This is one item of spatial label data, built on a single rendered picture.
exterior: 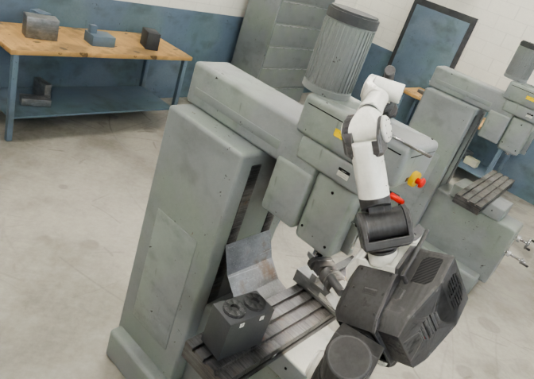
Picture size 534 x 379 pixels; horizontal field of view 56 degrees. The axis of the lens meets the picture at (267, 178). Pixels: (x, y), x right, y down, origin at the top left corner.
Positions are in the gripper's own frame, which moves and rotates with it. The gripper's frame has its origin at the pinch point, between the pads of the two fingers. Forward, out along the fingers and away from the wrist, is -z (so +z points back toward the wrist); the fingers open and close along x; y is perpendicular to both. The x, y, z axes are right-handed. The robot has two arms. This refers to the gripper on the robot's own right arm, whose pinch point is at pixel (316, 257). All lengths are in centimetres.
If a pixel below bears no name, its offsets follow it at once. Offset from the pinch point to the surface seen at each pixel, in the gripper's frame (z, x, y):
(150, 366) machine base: -37, 45, 102
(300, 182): -6.9, 16.7, -32.1
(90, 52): -349, 58, 30
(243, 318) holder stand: 20.8, 38.8, 12.1
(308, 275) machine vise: -15.6, -12.9, 23.2
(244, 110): -43, 32, -45
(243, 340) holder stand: 20.7, 35.2, 24.0
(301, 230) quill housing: -1.5, 11.8, -12.9
